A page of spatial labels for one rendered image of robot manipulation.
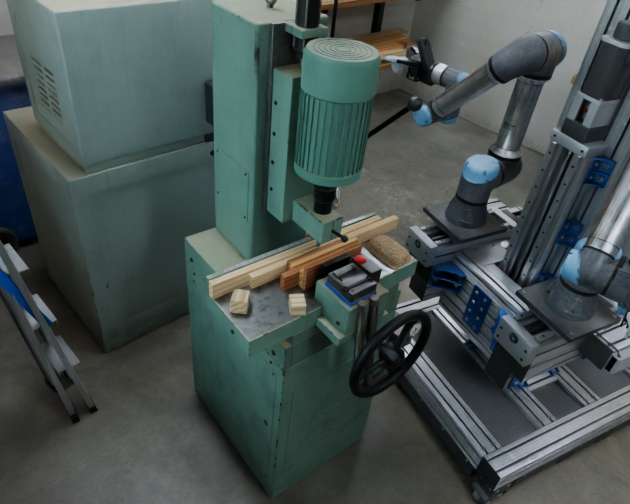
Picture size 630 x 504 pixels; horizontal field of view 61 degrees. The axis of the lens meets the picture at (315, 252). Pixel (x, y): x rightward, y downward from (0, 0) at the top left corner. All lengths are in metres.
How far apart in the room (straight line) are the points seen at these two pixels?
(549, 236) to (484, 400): 0.73
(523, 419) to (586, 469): 0.38
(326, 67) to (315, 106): 0.10
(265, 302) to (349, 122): 0.51
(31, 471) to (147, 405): 0.45
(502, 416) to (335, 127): 1.39
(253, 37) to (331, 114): 0.28
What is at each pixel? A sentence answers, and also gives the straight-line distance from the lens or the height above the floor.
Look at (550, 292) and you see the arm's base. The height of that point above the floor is 0.86.
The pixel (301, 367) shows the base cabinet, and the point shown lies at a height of 0.68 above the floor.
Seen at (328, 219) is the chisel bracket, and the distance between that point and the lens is 1.43.
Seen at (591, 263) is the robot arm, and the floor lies 1.15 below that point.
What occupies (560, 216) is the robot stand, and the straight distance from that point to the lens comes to 1.83.
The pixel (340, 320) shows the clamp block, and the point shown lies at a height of 0.91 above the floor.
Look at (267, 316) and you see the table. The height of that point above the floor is 0.90.
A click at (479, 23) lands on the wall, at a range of 4.92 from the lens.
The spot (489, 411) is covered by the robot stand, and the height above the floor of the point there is 0.21.
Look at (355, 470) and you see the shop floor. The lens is 2.18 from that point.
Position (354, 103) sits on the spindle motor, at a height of 1.41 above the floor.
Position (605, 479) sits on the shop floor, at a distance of 2.54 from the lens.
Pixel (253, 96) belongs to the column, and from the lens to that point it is 1.40.
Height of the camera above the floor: 1.87
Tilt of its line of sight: 38 degrees down
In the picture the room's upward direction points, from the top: 7 degrees clockwise
